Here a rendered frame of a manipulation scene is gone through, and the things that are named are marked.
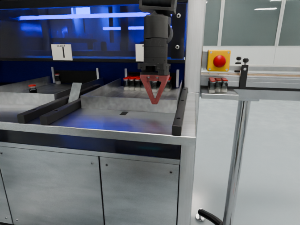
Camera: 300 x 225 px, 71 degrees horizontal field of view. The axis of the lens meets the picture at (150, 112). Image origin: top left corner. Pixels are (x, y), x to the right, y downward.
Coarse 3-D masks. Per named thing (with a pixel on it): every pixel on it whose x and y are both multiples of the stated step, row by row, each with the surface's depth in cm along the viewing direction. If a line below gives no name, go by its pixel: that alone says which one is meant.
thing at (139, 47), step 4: (136, 44) 76; (140, 44) 76; (136, 48) 76; (140, 48) 76; (136, 52) 77; (140, 52) 77; (136, 56) 77; (140, 56) 77; (136, 60) 78; (140, 60) 77
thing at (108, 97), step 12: (108, 84) 76; (120, 84) 89; (180, 84) 74; (84, 96) 57; (96, 96) 56; (108, 96) 71; (120, 96) 71; (132, 96) 71; (144, 96) 71; (168, 96) 71; (96, 108) 57; (108, 108) 57; (120, 108) 56; (132, 108) 55; (144, 108) 55; (156, 108) 54; (168, 108) 54
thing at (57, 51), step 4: (52, 44) 82; (56, 44) 82; (60, 44) 82; (64, 44) 81; (68, 44) 81; (52, 48) 83; (56, 48) 82; (60, 48) 82; (64, 48) 82; (68, 48) 82; (52, 52) 83; (56, 52) 83; (60, 52) 83; (64, 52) 82; (68, 52) 82; (56, 56) 83; (60, 56) 83; (68, 56) 82
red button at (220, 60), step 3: (216, 57) 69; (219, 57) 69; (222, 57) 69; (213, 60) 70; (216, 60) 69; (219, 60) 69; (222, 60) 69; (225, 60) 69; (213, 63) 70; (216, 63) 69; (219, 63) 69; (222, 63) 69; (216, 66) 70; (219, 66) 70; (222, 66) 70
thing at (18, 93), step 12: (12, 84) 76; (24, 84) 81; (36, 84) 88; (48, 84) 93; (60, 84) 93; (84, 84) 75; (0, 96) 63; (12, 96) 62; (24, 96) 61; (36, 96) 60; (48, 96) 60; (60, 96) 62
